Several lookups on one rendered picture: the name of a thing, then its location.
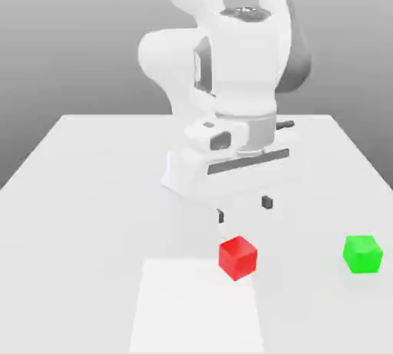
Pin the small green cube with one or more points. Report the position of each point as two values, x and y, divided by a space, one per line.
363 254

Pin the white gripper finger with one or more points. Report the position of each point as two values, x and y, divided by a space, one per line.
267 202
220 216

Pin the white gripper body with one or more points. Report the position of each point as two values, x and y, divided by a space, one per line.
248 162

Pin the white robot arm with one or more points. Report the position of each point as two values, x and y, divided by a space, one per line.
245 77

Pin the small red cube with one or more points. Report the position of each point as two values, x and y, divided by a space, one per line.
237 258

